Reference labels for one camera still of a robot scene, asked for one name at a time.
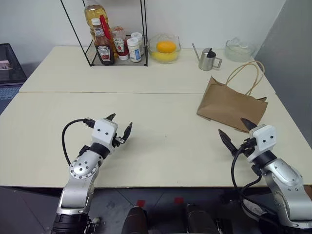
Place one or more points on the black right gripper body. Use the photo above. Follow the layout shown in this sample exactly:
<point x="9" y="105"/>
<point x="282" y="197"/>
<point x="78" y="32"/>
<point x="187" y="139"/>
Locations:
<point x="249" y="146"/>

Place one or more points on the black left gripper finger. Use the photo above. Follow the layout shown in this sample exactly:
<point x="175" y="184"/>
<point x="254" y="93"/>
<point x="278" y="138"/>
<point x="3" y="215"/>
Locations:
<point x="111" y="117"/>
<point x="127" y="132"/>

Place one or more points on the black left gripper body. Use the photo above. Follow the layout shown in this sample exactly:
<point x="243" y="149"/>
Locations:
<point x="118" y="140"/>

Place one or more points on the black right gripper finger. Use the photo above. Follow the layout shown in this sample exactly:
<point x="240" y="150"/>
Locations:
<point x="228" y="142"/>
<point x="248" y="125"/>

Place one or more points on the brown paper bag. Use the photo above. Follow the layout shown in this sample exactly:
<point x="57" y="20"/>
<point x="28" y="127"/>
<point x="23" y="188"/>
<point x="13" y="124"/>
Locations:
<point x="229" y="104"/>

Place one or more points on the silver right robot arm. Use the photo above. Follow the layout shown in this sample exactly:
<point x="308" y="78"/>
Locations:
<point x="287" y="180"/>

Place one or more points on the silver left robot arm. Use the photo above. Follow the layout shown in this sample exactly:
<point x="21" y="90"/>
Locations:
<point x="80" y="168"/>

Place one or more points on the dark glass ketchup bottle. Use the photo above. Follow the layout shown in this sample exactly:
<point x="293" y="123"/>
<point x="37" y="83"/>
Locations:
<point x="103" y="53"/>

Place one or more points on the white spice jar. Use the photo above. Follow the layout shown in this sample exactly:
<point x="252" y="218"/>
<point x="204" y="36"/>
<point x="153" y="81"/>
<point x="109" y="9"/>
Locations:
<point x="134" y="51"/>
<point x="138" y="35"/>

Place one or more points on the red squeeze ketchup bottle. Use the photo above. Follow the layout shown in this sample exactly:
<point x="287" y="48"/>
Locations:
<point x="119" y="45"/>

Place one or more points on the empty clear glass bowl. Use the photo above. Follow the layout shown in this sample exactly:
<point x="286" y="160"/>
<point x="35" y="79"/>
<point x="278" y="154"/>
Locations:
<point x="237" y="52"/>

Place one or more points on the steel watering can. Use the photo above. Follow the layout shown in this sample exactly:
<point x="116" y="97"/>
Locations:
<point x="206" y="61"/>

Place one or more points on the yellow lemon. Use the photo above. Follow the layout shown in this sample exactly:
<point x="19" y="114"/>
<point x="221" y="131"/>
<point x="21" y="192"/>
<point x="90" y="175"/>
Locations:
<point x="163" y="56"/>

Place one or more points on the dark rounded shape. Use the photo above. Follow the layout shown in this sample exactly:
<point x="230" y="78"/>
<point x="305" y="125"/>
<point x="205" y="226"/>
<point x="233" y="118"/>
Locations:
<point x="201" y="220"/>
<point x="135" y="221"/>

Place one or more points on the orange fruit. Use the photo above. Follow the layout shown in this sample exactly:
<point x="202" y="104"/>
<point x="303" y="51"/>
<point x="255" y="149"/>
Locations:
<point x="165" y="46"/>

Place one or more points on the glass fruit bowl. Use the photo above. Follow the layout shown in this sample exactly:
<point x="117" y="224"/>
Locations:
<point x="176" y="40"/>

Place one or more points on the yellow cooking oil bottle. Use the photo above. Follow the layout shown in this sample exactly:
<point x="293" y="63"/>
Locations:
<point x="93" y="12"/>

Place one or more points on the dark laptop computer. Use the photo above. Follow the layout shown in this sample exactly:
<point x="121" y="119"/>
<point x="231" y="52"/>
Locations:
<point x="9" y="63"/>

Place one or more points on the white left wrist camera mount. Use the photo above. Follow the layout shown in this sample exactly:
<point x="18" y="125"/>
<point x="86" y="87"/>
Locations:
<point x="103" y="132"/>

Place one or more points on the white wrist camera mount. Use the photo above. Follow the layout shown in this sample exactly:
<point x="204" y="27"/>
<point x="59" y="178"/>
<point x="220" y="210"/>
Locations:
<point x="103" y="132"/>
<point x="264" y="139"/>

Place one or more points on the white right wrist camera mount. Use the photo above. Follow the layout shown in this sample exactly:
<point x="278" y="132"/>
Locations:
<point x="264" y="139"/>

